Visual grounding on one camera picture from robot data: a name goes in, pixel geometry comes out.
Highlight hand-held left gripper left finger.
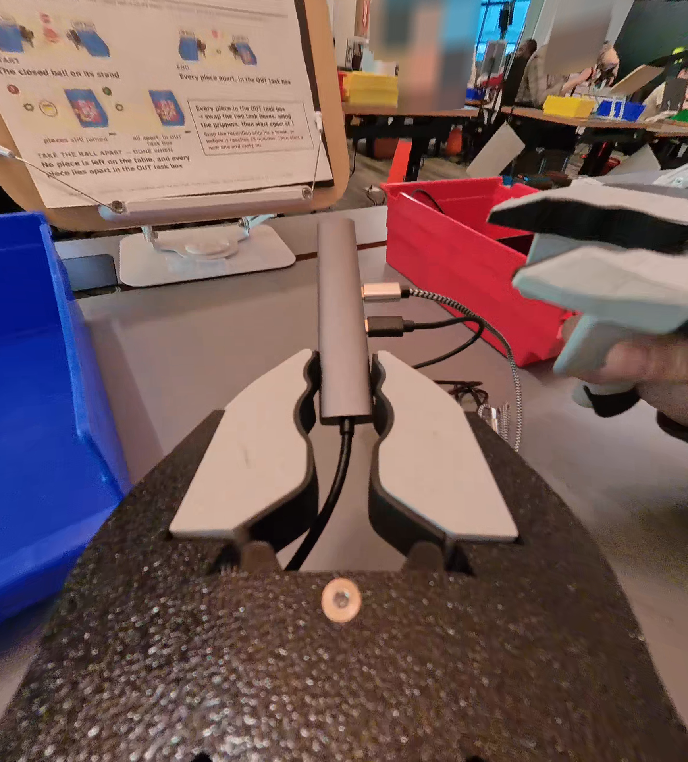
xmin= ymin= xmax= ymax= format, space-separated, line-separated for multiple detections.
xmin=168 ymin=348 xmax=322 ymax=554

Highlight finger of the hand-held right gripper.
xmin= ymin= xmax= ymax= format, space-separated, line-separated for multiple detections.
xmin=487 ymin=179 xmax=688 ymax=251
xmin=513 ymin=235 xmax=688 ymax=335

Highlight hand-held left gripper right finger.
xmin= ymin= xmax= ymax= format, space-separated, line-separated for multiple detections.
xmin=369 ymin=350 xmax=520 ymax=556

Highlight thin black usb-c cable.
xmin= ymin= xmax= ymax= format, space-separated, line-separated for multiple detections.
xmin=365 ymin=316 xmax=492 ymax=412

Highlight red plastic bin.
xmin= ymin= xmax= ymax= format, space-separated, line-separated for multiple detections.
xmin=380 ymin=177 xmax=577 ymax=368

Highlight grey usb hub with cable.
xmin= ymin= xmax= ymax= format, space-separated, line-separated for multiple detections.
xmin=284 ymin=218 xmax=376 ymax=572

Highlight braided usb-c cable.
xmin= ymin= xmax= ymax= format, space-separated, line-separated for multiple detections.
xmin=360 ymin=282 xmax=524 ymax=453

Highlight person's right hand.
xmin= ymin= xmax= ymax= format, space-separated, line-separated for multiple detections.
xmin=607 ymin=335 xmax=688 ymax=431

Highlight wooden table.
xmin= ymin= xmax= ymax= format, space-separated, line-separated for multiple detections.
xmin=343 ymin=101 xmax=483 ymax=182
xmin=499 ymin=107 xmax=688 ymax=176

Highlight small yellow bin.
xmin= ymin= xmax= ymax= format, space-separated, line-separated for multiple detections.
xmin=543 ymin=95 xmax=596 ymax=119

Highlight white card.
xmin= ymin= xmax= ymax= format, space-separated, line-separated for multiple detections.
xmin=467 ymin=123 xmax=527 ymax=179

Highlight blue plastic bin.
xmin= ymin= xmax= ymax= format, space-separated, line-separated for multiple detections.
xmin=0 ymin=212 xmax=130 ymax=650

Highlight large yellow bin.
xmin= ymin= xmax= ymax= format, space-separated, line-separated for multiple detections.
xmin=343 ymin=71 xmax=400 ymax=108

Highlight instruction sheet on stand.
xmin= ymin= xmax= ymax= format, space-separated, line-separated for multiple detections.
xmin=0 ymin=0 xmax=351 ymax=288

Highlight printed instruction sheet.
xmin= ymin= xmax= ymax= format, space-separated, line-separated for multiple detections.
xmin=0 ymin=0 xmax=334 ymax=209

